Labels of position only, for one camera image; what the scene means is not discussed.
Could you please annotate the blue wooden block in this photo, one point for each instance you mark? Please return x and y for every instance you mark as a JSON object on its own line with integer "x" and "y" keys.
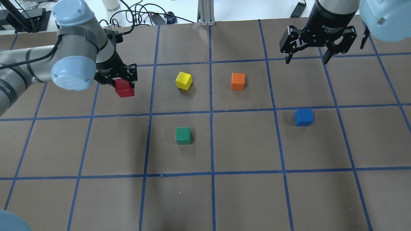
{"x": 303, "y": 117}

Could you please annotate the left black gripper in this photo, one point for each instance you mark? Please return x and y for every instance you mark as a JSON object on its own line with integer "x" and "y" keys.
{"x": 108, "y": 67}

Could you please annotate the orange wooden block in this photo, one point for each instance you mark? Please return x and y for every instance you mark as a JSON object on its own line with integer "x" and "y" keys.
{"x": 238, "y": 81}

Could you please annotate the red wooden block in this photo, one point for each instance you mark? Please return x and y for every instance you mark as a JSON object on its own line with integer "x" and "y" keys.
{"x": 124, "y": 89}

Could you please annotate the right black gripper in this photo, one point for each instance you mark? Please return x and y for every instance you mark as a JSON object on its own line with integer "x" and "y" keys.
{"x": 330, "y": 20}

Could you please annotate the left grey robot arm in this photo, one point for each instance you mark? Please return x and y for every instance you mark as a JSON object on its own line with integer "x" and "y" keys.
{"x": 84, "y": 52}

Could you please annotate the black power adapter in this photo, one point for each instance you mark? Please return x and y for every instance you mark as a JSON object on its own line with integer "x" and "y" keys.
{"x": 298, "y": 10}

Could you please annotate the yellow wooden block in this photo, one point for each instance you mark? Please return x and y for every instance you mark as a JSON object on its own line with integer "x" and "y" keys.
{"x": 183, "y": 81}

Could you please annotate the aluminium frame post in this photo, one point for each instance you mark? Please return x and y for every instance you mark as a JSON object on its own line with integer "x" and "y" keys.
{"x": 205, "y": 15}

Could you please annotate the green wooden block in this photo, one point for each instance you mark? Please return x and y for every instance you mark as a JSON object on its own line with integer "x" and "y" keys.
{"x": 183, "y": 136}

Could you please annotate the black camera stand base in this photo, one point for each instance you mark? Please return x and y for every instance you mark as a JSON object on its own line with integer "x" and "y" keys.
{"x": 15, "y": 17}

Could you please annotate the white bottle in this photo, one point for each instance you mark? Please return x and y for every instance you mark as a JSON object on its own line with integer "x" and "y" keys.
{"x": 111, "y": 5}

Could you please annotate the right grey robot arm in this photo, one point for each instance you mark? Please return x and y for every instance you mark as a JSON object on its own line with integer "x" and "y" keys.
{"x": 386, "y": 20}

